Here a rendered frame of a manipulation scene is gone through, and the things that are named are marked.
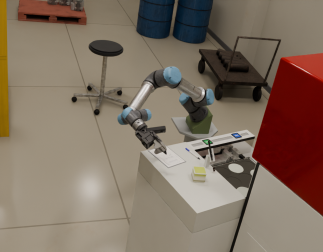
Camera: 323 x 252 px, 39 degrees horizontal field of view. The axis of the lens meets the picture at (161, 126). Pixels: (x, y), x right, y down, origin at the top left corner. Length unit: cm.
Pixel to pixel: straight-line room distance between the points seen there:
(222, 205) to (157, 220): 49
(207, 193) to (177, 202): 18
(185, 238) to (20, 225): 154
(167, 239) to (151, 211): 22
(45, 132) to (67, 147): 34
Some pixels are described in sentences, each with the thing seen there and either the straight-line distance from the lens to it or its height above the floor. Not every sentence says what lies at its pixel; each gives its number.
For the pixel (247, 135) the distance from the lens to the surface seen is 337.
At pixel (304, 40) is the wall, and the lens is 600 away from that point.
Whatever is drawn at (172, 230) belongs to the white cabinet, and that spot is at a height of 70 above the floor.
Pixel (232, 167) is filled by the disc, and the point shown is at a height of 90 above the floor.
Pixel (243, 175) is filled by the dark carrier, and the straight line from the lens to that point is 303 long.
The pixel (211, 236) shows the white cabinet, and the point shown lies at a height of 73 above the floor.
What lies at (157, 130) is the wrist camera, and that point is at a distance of 267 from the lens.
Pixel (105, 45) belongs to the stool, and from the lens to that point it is 522.
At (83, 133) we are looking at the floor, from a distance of 487.
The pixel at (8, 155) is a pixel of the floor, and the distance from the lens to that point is 452.
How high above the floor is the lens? 257
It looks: 30 degrees down
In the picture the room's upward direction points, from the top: 10 degrees clockwise
